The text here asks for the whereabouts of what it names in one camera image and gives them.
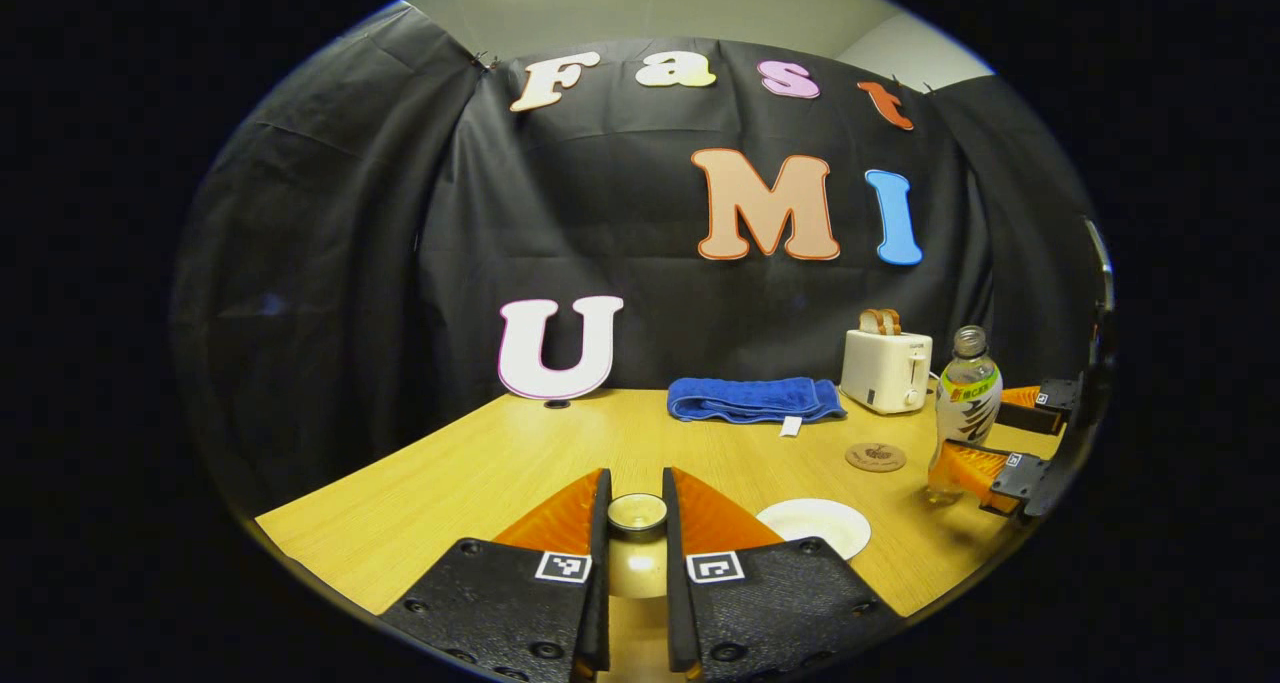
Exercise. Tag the toast slice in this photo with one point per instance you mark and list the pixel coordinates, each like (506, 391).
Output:
(890, 321)
(871, 322)

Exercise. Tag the labelled plastic water bottle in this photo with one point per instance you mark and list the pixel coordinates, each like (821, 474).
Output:
(965, 393)

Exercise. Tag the cream toaster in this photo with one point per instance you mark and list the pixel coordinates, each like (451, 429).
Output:
(885, 373)

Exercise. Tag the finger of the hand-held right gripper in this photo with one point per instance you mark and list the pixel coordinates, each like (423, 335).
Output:
(1055, 403)
(1015, 478)

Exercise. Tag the round brown coaster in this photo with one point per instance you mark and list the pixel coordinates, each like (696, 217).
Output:
(875, 457)

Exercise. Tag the blue towel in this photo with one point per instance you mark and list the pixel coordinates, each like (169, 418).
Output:
(750, 399)

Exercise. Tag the black backdrop cloth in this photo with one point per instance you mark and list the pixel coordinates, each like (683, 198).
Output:
(400, 263)

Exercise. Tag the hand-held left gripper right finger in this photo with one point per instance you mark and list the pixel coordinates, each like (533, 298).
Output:
(675, 603)

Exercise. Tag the white teacup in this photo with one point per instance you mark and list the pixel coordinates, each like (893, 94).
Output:
(815, 525)

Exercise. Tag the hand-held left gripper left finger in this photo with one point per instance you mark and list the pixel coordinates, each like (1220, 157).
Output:
(601, 603)

